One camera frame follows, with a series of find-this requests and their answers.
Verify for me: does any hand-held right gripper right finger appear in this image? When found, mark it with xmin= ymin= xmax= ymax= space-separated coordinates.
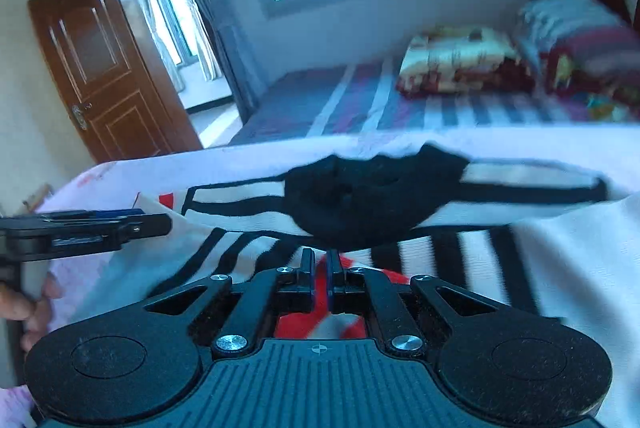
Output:
xmin=326 ymin=249 xmax=563 ymax=355

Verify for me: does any pink floral bed sheet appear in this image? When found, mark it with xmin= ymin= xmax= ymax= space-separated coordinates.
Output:
xmin=0 ymin=125 xmax=640 ymax=428

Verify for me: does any folded printed blanket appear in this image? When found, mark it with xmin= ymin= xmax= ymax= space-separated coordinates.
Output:
xmin=396 ymin=25 xmax=537 ymax=98

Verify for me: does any red patterned blanket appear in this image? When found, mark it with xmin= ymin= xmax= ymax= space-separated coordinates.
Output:
xmin=544 ymin=26 xmax=640 ymax=125

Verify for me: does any brown wooden door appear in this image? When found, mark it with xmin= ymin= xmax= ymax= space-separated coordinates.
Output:
xmin=28 ymin=0 xmax=204 ymax=164

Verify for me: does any metal door handle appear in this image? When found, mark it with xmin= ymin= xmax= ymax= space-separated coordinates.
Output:
xmin=71 ymin=102 xmax=94 ymax=132

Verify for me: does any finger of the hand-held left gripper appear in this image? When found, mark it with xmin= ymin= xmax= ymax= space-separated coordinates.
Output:
xmin=44 ymin=208 xmax=147 ymax=223
xmin=102 ymin=213 xmax=174 ymax=252

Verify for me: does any person's left hand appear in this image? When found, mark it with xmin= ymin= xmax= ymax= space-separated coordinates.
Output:
xmin=0 ymin=279 xmax=62 ymax=352

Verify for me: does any wooden nightstand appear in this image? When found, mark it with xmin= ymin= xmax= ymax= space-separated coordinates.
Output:
xmin=19 ymin=183 xmax=55 ymax=215

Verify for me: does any black white red striped shirt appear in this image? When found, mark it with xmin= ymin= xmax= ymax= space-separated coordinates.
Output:
xmin=102 ymin=142 xmax=640 ymax=428

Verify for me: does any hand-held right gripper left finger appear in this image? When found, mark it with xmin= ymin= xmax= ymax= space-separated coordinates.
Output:
xmin=144 ymin=248 xmax=317 ymax=356

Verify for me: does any striped pillow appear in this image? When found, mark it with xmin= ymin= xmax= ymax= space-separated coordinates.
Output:
xmin=516 ymin=0 xmax=626 ymax=59

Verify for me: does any white sheer curtain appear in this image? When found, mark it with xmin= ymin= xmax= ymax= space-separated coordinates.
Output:
xmin=134 ymin=0 xmax=222 ymax=85

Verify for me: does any grey curtain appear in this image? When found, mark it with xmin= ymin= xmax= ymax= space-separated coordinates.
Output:
xmin=156 ymin=0 xmax=262 ymax=121

